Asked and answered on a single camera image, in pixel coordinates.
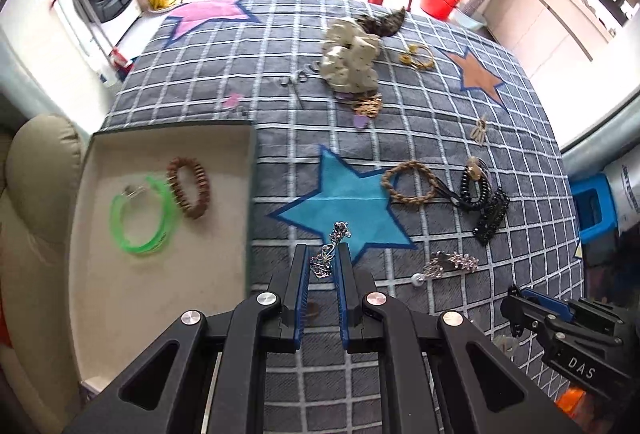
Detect grey checked star blanket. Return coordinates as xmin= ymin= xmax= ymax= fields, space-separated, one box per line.
xmin=98 ymin=0 xmax=586 ymax=434

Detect blue plastic stool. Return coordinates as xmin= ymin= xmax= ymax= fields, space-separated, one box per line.
xmin=570 ymin=173 xmax=617 ymax=243

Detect cream polka dot scrunchie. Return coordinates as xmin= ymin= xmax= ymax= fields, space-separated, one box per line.
xmin=320 ymin=18 xmax=381 ymax=95

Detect green plastic bangle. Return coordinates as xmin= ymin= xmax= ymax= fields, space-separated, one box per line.
xmin=108 ymin=175 xmax=177 ymax=256

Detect gold bracelet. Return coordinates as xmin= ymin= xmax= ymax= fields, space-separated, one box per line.
xmin=398 ymin=43 xmax=437 ymax=71

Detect silver pearl pendant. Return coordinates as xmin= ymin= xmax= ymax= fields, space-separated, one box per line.
xmin=411 ymin=272 xmax=426 ymax=287

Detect black thin hair tie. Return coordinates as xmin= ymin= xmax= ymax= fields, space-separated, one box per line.
xmin=433 ymin=175 xmax=469 ymax=210

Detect beige jewelry tray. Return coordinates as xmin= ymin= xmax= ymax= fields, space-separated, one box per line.
xmin=67 ymin=120 xmax=256 ymax=393

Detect brown wooden bead bracelet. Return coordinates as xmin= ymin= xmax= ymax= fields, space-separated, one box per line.
xmin=166 ymin=155 xmax=212 ymax=221

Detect black spiral hair tie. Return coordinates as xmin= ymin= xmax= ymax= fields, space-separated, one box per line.
xmin=458 ymin=156 xmax=494 ymax=211

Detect purple heart charm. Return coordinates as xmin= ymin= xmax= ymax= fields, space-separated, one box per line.
xmin=352 ymin=114 xmax=371 ymax=132

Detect small beige hair clip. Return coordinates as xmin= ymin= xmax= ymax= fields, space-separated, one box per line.
xmin=470 ymin=116 xmax=488 ymax=146

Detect gold chain pile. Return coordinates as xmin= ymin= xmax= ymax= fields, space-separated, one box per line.
xmin=349 ymin=92 xmax=384 ymax=119

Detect dark metal hairpin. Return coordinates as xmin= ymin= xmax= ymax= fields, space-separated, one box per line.
xmin=277 ymin=60 xmax=320 ymax=109

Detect wooden cabinet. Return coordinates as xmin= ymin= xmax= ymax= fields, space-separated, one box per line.
xmin=484 ymin=0 xmax=613 ymax=82

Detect silver chain necklace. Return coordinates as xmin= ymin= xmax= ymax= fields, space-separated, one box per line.
xmin=309 ymin=220 xmax=353 ymax=280

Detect dark leopard scrunchie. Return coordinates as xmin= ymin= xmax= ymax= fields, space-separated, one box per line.
xmin=356 ymin=7 xmax=407 ymax=38

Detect red broom with dustpan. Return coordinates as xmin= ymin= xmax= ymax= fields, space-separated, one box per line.
xmin=50 ymin=0 xmax=134 ymax=80

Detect beige leather sofa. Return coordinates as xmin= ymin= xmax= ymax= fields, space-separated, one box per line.
xmin=1 ymin=114 xmax=85 ymax=433

